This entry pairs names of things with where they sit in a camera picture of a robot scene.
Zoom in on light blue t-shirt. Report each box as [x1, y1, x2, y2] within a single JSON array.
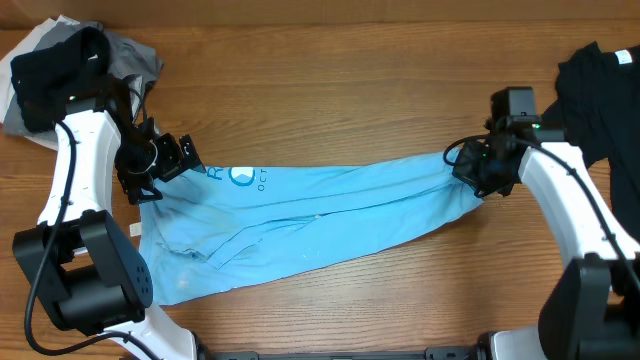
[[139, 153, 480, 305]]

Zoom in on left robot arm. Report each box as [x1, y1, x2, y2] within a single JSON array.
[[13, 110, 212, 359]]

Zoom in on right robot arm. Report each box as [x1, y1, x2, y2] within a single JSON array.
[[470, 138, 639, 359]]

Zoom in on folded grey garment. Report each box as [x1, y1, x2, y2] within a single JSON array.
[[1, 16, 164, 141]]

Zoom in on black t-shirt on right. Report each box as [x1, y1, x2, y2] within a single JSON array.
[[543, 42, 639, 239]]

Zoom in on folded black garment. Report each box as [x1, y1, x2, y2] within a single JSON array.
[[11, 27, 110, 133]]

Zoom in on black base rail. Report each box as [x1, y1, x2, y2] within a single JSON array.
[[119, 345, 564, 360]]

